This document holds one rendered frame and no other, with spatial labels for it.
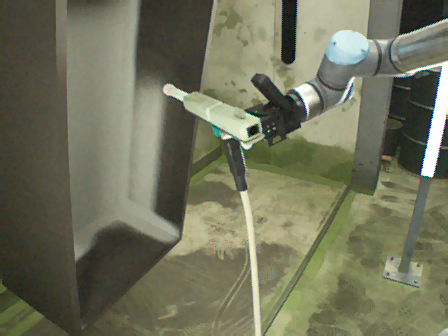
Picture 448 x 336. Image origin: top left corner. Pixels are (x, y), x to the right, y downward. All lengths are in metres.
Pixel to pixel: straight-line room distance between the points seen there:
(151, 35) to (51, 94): 0.63
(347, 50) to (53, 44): 0.60
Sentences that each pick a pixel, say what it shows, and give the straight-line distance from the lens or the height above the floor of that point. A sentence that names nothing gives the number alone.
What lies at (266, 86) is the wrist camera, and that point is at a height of 1.19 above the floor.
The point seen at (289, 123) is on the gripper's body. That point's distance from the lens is 0.95.
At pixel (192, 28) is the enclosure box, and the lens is 1.27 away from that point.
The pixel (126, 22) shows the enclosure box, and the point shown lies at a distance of 1.43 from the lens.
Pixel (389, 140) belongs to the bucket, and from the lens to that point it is 3.67.
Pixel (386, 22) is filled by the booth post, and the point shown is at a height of 1.23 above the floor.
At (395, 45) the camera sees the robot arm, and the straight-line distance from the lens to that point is 0.95.
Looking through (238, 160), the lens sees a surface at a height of 1.03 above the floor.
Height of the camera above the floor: 1.39
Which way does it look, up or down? 25 degrees down
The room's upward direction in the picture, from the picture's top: 1 degrees counter-clockwise
